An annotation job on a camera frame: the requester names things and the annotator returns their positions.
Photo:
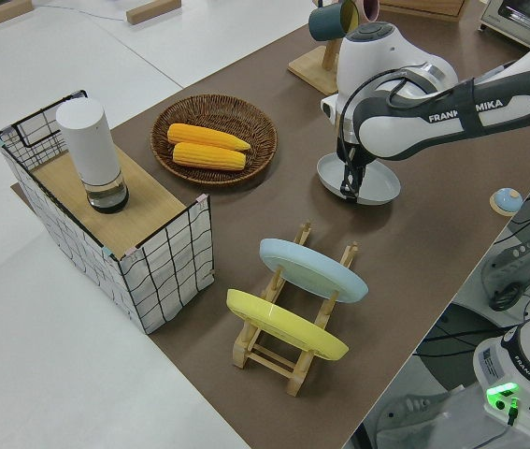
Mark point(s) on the white toaster oven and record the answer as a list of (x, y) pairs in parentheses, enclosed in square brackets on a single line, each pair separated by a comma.
[(521, 21)]

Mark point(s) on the pink mug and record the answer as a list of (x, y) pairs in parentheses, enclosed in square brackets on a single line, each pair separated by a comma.
[(371, 9)]

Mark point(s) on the yellow corn cob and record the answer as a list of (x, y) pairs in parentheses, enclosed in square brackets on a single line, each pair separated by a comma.
[(204, 135), (208, 156)]

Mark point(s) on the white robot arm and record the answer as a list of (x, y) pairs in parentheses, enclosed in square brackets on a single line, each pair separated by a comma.
[(433, 117)]

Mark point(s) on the wooden board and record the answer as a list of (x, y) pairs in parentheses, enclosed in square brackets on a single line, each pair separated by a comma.
[(152, 206)]

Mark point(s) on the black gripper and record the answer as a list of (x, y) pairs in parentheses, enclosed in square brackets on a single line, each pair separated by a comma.
[(351, 152)]

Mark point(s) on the short wooden block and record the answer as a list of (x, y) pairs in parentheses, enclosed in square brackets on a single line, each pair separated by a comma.
[(152, 11)]

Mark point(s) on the light blue plate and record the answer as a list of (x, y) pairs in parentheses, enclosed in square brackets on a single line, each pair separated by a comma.
[(311, 271)]

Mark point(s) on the gray plate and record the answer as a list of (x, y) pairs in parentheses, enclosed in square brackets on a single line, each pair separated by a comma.
[(379, 184)]

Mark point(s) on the teal mug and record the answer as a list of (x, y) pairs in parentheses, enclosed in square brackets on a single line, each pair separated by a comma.
[(325, 22)]

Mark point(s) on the blue call bell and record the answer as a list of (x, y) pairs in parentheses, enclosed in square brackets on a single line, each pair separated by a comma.
[(506, 200)]

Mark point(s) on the brown table mat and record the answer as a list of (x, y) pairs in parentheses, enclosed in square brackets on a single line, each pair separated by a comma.
[(409, 262)]

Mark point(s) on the yellow plate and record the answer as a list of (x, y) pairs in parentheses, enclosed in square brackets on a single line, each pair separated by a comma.
[(283, 325)]

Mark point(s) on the wooden plate rack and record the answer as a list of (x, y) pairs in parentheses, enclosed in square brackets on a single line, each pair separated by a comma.
[(255, 355)]

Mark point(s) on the white cylinder bottle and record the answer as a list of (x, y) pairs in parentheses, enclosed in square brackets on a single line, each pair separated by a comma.
[(89, 145)]

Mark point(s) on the round wicker basket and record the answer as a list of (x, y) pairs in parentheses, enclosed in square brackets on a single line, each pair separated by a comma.
[(213, 107)]

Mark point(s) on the wooden mug rack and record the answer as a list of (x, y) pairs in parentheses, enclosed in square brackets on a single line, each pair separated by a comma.
[(313, 70)]

